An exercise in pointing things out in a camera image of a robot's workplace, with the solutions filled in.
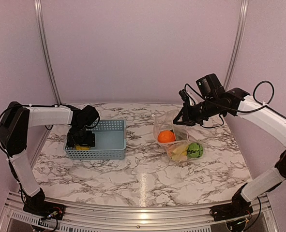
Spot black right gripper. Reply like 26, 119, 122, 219
173, 96, 220, 126

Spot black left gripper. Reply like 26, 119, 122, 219
67, 124, 95, 147

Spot yellow toy lemon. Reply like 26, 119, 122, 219
75, 145, 90, 150

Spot clear zip top bag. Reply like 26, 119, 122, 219
153, 110, 204, 162

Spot orange toy fruit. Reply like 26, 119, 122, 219
158, 130, 176, 143

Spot yellow toy bananas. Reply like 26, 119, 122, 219
168, 144, 189, 162

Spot green toy pepper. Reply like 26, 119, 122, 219
172, 130, 183, 141

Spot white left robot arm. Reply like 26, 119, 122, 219
0, 101, 100, 215

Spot grey plastic basket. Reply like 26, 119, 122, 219
63, 119, 127, 160

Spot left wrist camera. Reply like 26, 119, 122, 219
75, 105, 100, 129

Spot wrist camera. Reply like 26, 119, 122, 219
75, 105, 100, 129
178, 73, 226, 102

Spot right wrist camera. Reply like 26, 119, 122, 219
178, 73, 226, 102

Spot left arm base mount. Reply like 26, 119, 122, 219
23, 201, 65, 220

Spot left aluminium frame post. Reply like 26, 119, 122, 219
34, 0, 61, 105

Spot aluminium frame post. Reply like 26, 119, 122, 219
34, 0, 61, 105
224, 0, 249, 90

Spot aluminium front rail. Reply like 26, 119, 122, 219
0, 192, 279, 232

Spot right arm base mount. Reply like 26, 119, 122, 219
210, 203, 253, 221

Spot right aluminium frame post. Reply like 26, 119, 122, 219
224, 0, 249, 90

